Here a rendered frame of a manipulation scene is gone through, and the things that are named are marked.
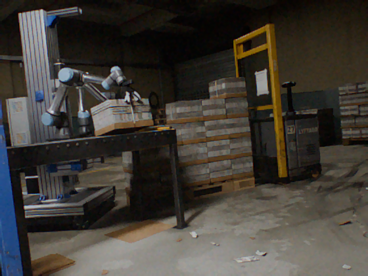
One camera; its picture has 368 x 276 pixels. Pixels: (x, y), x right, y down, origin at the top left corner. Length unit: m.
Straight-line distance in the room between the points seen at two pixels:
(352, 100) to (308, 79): 2.38
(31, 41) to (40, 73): 0.32
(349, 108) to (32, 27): 6.23
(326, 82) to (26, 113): 7.84
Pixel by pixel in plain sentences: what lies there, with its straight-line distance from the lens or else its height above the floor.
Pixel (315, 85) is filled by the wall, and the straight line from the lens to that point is 9.93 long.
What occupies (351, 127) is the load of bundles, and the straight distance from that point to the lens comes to 7.95.
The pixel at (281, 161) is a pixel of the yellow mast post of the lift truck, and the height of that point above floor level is 0.28.
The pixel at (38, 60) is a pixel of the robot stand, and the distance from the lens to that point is 3.60.
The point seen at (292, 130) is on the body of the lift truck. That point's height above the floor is 0.62.
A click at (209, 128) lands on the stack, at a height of 0.74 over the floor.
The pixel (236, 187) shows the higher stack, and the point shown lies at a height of 0.04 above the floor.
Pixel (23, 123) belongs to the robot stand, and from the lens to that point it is 3.59.
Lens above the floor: 0.85
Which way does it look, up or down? 3 degrees down
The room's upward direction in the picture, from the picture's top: 6 degrees counter-clockwise
